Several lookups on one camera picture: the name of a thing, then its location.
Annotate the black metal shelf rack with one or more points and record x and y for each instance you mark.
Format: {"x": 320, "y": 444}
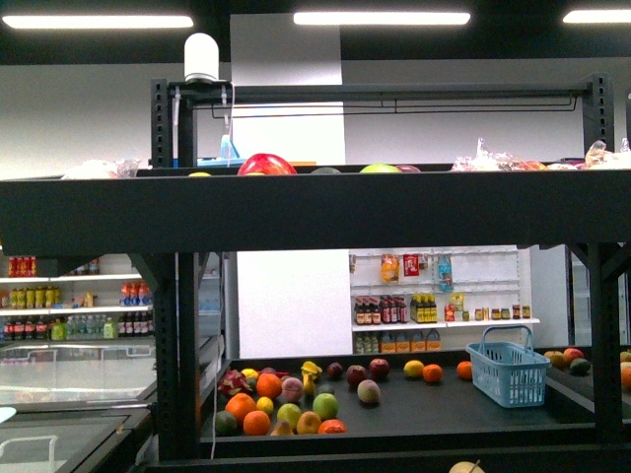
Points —
{"x": 166, "y": 221}

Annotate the yellow lemon far shelf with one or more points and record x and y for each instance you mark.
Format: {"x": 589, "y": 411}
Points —
{"x": 413, "y": 369}

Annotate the green apple far shelf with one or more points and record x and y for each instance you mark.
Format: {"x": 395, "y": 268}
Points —
{"x": 326, "y": 406}

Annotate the orange beside far lemon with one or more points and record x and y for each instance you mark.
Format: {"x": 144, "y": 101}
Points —
{"x": 432, "y": 373}

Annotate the drinks shelf at left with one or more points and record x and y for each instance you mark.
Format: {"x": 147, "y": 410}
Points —
{"x": 103, "y": 299}

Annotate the large red apple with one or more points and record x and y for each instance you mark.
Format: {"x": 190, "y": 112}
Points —
{"x": 267, "y": 164}

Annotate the dark red apple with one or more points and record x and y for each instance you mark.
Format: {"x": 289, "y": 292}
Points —
{"x": 379, "y": 369}

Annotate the peach green red fruit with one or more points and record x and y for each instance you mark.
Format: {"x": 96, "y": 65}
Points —
{"x": 369, "y": 392}

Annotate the red dragon fruit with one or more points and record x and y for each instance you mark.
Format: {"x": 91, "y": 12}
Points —
{"x": 233, "y": 382}

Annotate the large orange front left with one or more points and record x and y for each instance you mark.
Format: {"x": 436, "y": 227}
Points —
{"x": 240, "y": 405}

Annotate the clear plastic bag produce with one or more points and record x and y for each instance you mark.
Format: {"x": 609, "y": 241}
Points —
{"x": 485, "y": 160}

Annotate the orange near blue basket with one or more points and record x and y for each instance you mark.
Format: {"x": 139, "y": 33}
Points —
{"x": 464, "y": 371}

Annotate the small blue plastic basket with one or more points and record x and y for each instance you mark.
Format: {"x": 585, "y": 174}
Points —
{"x": 512, "y": 375}

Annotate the white pear with stem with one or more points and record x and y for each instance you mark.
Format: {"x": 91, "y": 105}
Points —
{"x": 467, "y": 467}

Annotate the glass top freezer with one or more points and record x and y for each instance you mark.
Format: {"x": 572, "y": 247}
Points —
{"x": 93, "y": 406}

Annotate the white retail wall shelf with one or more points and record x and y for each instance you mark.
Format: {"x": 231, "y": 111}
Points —
{"x": 435, "y": 298}

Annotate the white dome camera device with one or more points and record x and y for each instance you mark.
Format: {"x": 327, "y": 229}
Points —
{"x": 201, "y": 59}

